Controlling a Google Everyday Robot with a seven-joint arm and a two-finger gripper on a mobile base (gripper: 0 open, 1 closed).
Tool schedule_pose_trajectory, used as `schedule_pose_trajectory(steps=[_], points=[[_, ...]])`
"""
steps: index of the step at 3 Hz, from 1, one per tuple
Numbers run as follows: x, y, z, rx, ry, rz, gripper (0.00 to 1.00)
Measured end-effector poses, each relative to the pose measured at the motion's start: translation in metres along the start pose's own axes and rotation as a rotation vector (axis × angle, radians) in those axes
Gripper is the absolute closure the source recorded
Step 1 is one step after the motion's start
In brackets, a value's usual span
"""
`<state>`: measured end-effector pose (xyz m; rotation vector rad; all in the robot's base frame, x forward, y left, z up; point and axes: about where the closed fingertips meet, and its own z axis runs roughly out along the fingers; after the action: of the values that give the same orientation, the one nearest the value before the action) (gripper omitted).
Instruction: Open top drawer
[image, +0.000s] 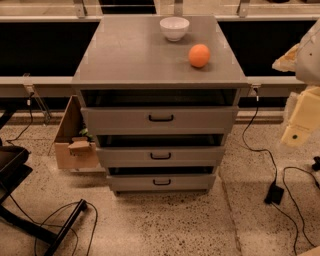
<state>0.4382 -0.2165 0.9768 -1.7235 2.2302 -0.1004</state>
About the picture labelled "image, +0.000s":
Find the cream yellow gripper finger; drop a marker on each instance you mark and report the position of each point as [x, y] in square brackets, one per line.
[304, 119]

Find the grey top drawer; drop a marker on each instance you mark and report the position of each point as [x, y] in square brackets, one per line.
[159, 120]

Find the grey drawer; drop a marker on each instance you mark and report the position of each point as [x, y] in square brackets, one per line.
[160, 182]
[159, 120]
[160, 156]

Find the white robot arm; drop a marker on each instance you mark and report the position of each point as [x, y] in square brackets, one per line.
[304, 60]

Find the grey drawer cabinet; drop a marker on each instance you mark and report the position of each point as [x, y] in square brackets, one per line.
[130, 63]

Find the grey middle drawer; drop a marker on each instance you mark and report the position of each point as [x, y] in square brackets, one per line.
[160, 156]

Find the grey bottom drawer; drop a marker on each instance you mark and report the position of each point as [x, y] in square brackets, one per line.
[160, 182]

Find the black power adapter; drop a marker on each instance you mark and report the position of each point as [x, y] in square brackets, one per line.
[274, 195]

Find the orange fruit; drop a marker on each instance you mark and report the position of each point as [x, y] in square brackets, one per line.
[199, 55]

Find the white ceramic bowl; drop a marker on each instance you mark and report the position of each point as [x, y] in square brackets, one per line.
[174, 28]

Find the brown cardboard box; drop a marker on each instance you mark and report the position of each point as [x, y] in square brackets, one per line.
[72, 150]

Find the grey railing beam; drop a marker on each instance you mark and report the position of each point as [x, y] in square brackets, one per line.
[12, 87]

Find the black stand base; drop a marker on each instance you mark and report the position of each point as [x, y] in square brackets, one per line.
[48, 195]

